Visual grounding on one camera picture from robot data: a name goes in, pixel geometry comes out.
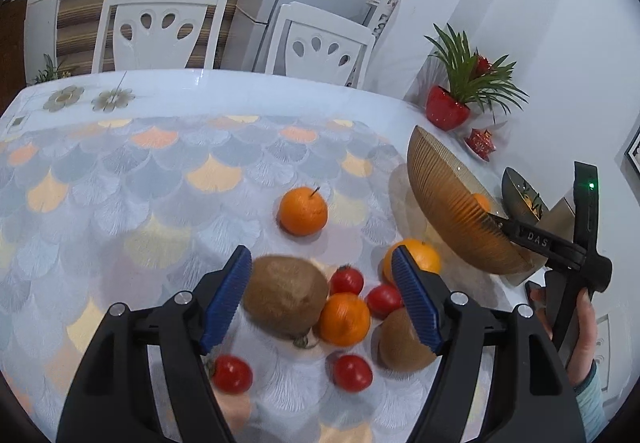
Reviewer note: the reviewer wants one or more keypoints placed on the brown ribbed glass bowl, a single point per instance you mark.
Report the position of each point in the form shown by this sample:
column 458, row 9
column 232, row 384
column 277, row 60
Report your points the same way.
column 445, row 191

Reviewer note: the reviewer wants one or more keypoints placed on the tall beige lidded canister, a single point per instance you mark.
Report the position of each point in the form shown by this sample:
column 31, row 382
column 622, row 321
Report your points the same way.
column 559, row 220

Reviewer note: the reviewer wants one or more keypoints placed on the small floor plant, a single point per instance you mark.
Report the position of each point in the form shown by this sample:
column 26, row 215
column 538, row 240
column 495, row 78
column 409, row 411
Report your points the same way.
column 52, row 71

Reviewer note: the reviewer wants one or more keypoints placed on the large brown kiwi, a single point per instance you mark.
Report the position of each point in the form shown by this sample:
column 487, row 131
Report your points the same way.
column 285, row 295

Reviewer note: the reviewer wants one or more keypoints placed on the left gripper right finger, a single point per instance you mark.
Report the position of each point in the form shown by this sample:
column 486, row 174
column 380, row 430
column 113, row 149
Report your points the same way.
column 530, row 399

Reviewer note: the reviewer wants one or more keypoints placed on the small brown kiwi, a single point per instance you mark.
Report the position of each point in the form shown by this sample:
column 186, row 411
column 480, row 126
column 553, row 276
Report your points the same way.
column 399, row 346

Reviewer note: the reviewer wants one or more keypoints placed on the red tomato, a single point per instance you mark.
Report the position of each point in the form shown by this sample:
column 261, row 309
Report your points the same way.
column 346, row 279
column 352, row 373
column 383, row 300
column 231, row 375

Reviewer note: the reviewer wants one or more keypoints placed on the white chair right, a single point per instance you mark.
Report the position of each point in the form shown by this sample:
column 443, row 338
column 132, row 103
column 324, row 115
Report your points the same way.
column 318, row 45

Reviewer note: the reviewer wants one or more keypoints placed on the grey bowl with mandarins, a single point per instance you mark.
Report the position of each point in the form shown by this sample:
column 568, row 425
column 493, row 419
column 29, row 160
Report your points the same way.
column 520, row 200

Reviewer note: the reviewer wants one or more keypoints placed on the large orange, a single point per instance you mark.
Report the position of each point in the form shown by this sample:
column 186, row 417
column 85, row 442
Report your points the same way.
column 425, row 255

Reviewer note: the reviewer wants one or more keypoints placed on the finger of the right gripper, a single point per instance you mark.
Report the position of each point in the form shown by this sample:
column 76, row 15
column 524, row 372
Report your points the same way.
column 500, row 222

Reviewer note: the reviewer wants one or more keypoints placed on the red lidded tea cup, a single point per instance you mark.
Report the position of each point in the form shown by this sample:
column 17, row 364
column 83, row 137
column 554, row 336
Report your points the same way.
column 480, row 143

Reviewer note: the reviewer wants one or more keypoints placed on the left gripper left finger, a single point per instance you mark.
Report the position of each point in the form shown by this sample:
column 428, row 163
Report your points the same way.
column 111, row 396

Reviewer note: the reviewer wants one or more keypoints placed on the white chair left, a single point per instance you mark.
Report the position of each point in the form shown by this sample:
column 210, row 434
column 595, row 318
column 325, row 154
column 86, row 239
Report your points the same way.
column 156, row 34

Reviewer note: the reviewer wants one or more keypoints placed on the small mandarin centre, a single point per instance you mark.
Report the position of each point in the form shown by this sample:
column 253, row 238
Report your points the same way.
column 344, row 321

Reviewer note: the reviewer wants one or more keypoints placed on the white chair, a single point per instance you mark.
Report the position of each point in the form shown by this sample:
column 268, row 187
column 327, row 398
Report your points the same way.
column 156, row 34
column 318, row 45

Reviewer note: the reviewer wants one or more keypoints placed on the red potted green plant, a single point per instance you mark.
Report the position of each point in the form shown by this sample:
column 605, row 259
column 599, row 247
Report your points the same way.
column 472, row 80

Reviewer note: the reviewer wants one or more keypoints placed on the right hand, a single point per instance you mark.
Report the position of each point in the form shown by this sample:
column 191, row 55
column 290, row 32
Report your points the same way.
column 580, row 363

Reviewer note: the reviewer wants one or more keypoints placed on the framed wall picture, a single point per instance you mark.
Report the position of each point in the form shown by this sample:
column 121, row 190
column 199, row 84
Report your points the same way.
column 631, row 155

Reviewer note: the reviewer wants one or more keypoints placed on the mandarin with stem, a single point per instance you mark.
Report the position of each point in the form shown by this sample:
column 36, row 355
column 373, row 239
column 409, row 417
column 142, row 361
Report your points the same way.
column 303, row 211

